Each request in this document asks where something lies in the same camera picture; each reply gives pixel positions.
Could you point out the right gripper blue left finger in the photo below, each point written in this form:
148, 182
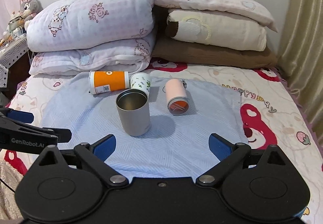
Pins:
93, 157

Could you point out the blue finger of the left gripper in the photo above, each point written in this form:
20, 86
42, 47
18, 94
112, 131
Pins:
21, 116

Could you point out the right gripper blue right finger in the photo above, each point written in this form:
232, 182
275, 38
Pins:
229, 156

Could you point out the grey metal cup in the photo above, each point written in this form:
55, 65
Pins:
133, 110

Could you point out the pink cup with grey lid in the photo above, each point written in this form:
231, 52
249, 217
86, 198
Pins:
176, 97

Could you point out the orange and white paper cup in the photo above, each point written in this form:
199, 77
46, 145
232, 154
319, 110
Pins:
108, 81

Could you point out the white paper cup green print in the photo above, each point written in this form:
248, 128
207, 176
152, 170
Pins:
141, 81

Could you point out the light blue patterned mat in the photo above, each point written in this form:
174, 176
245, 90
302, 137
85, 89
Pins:
173, 147

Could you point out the nightstand with patterned cloth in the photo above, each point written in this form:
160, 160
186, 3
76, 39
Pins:
15, 66

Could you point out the grey rabbit plush toy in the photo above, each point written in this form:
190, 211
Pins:
28, 10

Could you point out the brown pillow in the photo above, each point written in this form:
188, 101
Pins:
178, 51

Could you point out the beige curtain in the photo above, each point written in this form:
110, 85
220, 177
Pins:
300, 57

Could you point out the cream and brown folded blanket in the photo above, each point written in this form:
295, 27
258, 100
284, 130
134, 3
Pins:
216, 28

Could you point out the pink checked folded quilt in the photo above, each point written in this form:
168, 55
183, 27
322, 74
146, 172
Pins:
73, 36

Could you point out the pink cartoon pillow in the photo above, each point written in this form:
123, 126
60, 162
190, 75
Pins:
246, 8

